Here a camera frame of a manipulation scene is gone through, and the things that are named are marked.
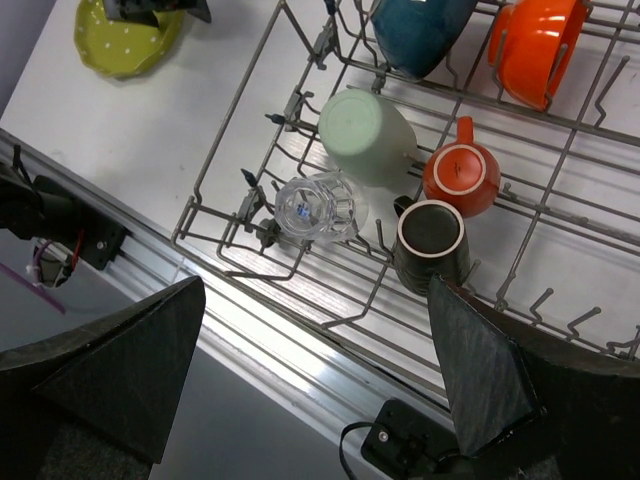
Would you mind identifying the aluminium mounting rail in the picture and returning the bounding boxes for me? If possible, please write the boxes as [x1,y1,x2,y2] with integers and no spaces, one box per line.
[1,146,452,446]

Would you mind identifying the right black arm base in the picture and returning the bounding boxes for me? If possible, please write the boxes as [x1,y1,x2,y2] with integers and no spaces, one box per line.
[338,399,475,479]

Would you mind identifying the clear drinking glass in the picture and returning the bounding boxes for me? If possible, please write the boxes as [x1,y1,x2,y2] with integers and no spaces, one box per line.
[274,171,369,242]

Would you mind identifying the yellow-green dotted plate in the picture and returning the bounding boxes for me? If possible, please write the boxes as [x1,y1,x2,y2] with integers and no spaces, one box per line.
[74,1,185,79]

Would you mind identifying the small orange mug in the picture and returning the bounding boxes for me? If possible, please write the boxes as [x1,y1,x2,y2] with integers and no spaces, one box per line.
[422,116,501,218]

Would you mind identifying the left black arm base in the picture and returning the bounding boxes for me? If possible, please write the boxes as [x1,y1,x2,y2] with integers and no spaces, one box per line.
[1,145,127,270]

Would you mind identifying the grey wire dish rack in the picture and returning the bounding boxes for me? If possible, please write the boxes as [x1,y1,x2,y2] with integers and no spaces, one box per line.
[172,1,639,368]

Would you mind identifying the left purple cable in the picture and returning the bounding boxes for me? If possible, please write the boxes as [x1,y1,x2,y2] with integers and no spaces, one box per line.
[0,239,67,315]

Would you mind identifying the dark brown mug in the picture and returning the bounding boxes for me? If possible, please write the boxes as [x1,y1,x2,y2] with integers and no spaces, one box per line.
[392,196,471,297]

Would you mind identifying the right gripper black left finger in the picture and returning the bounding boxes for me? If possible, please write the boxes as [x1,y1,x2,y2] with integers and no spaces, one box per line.
[1,276,206,479]

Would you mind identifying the blue bowl beige inside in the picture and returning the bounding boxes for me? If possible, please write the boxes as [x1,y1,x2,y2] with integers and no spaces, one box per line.
[370,0,477,80]

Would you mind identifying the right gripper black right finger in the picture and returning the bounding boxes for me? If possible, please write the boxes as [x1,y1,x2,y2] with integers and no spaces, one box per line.
[427,276,639,479]

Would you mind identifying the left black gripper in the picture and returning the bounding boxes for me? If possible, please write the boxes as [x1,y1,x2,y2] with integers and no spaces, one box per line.
[102,0,211,26]

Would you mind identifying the orange bowl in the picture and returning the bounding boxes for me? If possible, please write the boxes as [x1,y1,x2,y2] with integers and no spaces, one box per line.
[487,0,590,111]

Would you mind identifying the mint green cup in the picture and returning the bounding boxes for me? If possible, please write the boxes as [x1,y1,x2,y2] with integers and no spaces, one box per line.
[317,89,418,187]

